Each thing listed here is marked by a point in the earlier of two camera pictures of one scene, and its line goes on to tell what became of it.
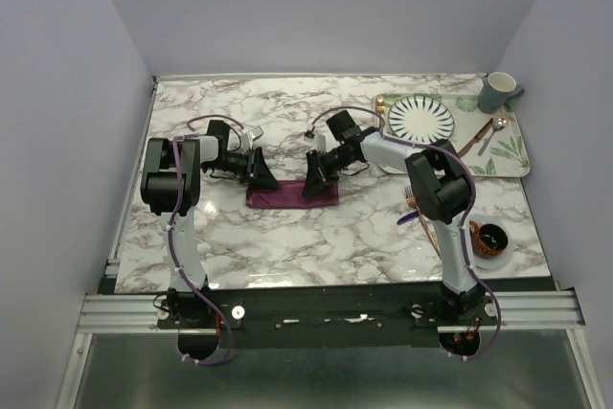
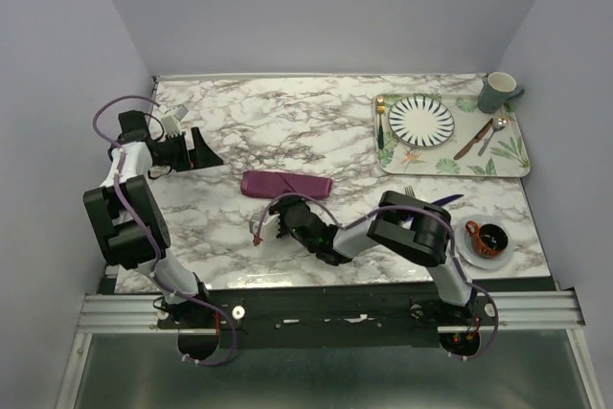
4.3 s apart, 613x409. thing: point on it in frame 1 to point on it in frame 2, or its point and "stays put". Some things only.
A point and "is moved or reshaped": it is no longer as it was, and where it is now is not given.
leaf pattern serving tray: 493,141 stays put
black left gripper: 256,167 to 200,156
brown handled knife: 477,138 stays put
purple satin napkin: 289,194 is moved or reshaped
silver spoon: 497,124 stays put
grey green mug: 496,90 stays put
